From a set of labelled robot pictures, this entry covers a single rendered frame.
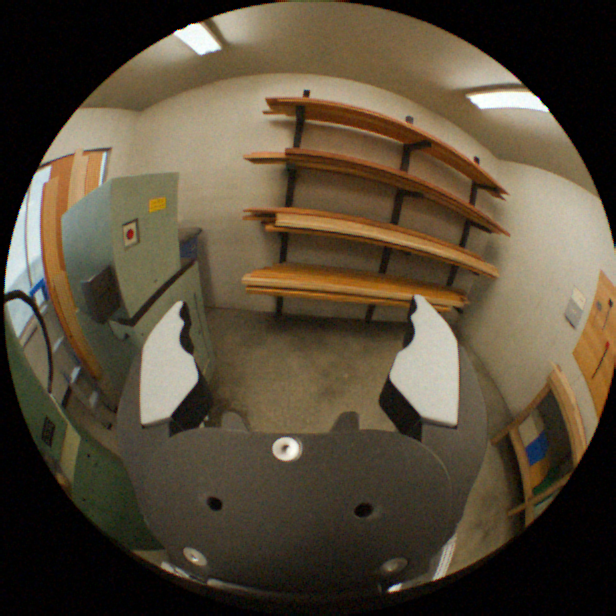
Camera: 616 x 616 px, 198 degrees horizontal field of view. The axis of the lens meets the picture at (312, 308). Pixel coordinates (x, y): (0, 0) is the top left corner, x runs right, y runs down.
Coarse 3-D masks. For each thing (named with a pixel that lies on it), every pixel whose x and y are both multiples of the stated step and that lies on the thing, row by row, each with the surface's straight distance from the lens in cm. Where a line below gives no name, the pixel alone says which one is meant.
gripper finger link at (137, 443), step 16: (128, 384) 9; (128, 400) 8; (128, 416) 8; (128, 432) 8; (144, 432) 7; (160, 432) 7; (176, 432) 7; (128, 448) 7; (144, 448) 7; (128, 464) 7; (144, 464) 7; (144, 496) 7; (144, 512) 7
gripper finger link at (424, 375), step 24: (408, 312) 12; (432, 312) 10; (408, 336) 9; (432, 336) 9; (408, 360) 7; (432, 360) 8; (456, 360) 8; (384, 384) 7; (408, 384) 7; (432, 384) 7; (456, 384) 7; (384, 408) 7; (408, 408) 6; (432, 408) 6; (456, 408) 7; (408, 432) 7
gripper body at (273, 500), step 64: (192, 448) 5; (256, 448) 5; (320, 448) 5; (384, 448) 5; (192, 512) 5; (256, 512) 5; (320, 512) 5; (384, 512) 5; (448, 512) 5; (256, 576) 5; (320, 576) 5; (384, 576) 5
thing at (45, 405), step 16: (16, 336) 93; (16, 352) 79; (16, 368) 81; (16, 384) 82; (32, 384) 82; (32, 400) 84; (48, 400) 87; (32, 416) 86; (48, 416) 88; (64, 432) 92; (48, 448) 93
